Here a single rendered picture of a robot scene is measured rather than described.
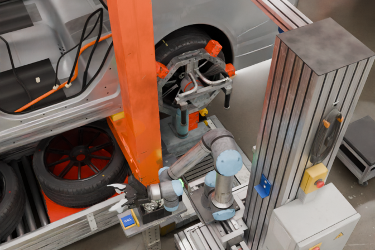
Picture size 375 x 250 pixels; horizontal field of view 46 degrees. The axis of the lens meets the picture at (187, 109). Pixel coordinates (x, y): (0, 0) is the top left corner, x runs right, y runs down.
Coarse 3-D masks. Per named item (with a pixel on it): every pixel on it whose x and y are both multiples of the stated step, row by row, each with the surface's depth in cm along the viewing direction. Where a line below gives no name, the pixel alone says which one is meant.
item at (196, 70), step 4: (196, 60) 294; (196, 64) 296; (196, 68) 298; (196, 72) 297; (200, 76) 294; (204, 80) 292; (208, 80) 291; (220, 80) 291; (224, 80) 292; (228, 80) 293; (212, 84) 290; (216, 84) 291
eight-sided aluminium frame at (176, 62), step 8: (176, 56) 291; (184, 56) 292; (192, 56) 291; (200, 56) 293; (208, 56) 296; (168, 64) 292; (176, 64) 288; (184, 64) 291; (224, 64) 310; (160, 80) 293; (216, 80) 325; (160, 88) 295; (160, 96) 301; (160, 104) 306; (192, 104) 330; (168, 112) 316; (192, 112) 329
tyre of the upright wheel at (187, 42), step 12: (168, 36) 299; (180, 36) 298; (192, 36) 298; (204, 36) 305; (156, 48) 296; (168, 48) 292; (180, 48) 291; (192, 48) 296; (204, 48) 302; (156, 60) 291; (168, 60) 294
